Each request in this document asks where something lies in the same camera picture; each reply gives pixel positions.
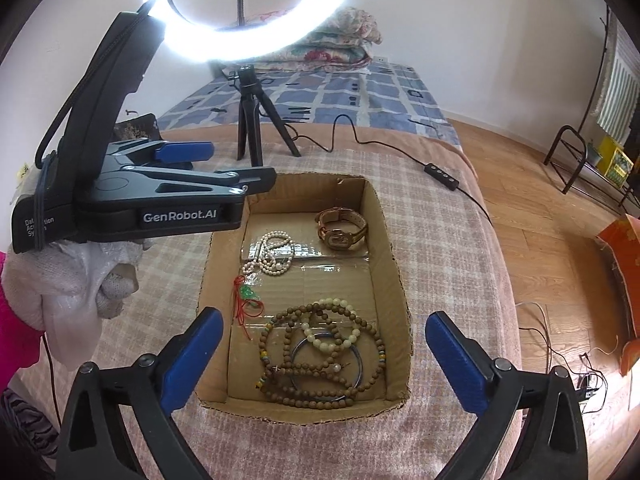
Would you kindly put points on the blue checkered mattress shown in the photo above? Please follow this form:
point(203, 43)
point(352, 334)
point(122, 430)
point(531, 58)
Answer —
point(350, 95)

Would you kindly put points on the black metal clothes rack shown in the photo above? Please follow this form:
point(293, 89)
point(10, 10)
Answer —
point(565, 160)

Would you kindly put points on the cardboard box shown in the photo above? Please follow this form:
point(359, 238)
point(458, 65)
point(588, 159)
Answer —
point(385, 260)

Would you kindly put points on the tan leather wristwatch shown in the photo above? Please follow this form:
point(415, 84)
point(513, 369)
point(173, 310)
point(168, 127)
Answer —
point(340, 239)

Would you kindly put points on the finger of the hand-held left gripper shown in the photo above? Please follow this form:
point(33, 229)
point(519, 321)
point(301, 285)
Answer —
point(185, 152)
point(200, 180)

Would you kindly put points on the black mini tripod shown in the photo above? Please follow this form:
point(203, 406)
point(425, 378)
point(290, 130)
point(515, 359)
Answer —
point(248, 110)

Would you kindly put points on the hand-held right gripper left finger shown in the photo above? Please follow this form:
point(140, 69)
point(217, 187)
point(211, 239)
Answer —
point(197, 350)

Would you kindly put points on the folded floral quilt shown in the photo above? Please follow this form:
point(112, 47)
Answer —
point(340, 35)

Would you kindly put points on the striped hanging cloth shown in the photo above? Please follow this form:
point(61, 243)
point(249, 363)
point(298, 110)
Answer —
point(620, 90)

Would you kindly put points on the yellow carton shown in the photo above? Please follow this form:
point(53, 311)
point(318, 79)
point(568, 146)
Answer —
point(617, 162)

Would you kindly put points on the black printed snack bag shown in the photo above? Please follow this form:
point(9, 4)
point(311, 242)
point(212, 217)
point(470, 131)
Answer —
point(135, 127)

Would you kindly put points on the dark metal bangle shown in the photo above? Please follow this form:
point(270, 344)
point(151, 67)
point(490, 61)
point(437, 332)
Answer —
point(294, 357)

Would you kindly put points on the zebra striped cloth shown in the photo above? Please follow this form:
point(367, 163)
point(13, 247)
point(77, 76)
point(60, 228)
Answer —
point(30, 420)

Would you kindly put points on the orange cloth covered table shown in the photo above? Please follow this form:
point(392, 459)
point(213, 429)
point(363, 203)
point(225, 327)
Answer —
point(625, 260)

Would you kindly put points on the person's left hand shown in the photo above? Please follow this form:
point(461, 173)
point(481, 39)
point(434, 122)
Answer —
point(75, 280)

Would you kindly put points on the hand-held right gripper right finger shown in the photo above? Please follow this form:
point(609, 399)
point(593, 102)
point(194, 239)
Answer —
point(457, 360)

